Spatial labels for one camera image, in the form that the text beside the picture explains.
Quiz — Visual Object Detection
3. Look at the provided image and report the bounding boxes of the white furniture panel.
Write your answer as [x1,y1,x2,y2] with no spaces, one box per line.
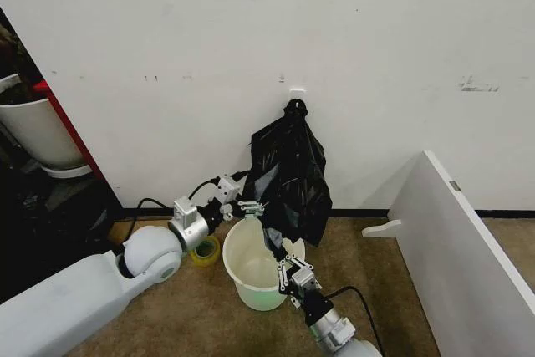
[386,150,535,357]

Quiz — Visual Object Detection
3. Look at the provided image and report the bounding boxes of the white plant pot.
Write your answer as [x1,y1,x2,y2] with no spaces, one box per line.
[0,73,87,169]

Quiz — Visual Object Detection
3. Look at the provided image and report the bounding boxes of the white pot saucer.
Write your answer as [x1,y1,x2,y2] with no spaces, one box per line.
[40,162,93,179]

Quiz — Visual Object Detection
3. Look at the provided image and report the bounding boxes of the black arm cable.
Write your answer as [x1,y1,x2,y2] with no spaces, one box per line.
[109,196,176,256]
[324,285,385,354]

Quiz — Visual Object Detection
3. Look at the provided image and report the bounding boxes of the black wall hook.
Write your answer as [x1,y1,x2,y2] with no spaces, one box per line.
[283,97,311,118]

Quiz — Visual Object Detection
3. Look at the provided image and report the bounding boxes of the white panel foot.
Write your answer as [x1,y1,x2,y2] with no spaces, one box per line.
[361,218,403,237]

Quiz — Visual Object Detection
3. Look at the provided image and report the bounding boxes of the dark brown potted plant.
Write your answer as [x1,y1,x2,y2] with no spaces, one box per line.
[0,22,48,105]

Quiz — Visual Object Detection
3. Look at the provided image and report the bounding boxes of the black left camera cable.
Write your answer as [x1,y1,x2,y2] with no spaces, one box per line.
[187,169,252,201]

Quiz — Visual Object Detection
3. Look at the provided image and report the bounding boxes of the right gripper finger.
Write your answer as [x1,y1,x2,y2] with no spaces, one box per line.
[270,247,293,296]
[280,243,315,275]

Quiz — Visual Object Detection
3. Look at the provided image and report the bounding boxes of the black garbage bag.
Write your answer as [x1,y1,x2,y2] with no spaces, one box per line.
[243,112,334,267]

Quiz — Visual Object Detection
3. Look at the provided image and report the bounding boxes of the yellow-green tape roll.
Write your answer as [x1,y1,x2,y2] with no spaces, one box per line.
[190,234,222,268]

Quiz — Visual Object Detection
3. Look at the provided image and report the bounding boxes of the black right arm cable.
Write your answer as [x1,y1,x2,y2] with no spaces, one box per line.
[324,285,385,354]

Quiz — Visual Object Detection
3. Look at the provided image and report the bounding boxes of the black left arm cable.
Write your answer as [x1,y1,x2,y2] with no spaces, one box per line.
[109,196,176,256]

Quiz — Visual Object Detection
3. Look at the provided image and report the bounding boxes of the white plastic trash bin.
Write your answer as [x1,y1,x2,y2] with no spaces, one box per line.
[222,217,308,313]

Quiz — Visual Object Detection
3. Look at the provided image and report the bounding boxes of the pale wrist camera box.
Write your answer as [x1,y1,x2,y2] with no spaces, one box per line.
[215,175,241,204]
[291,267,324,292]

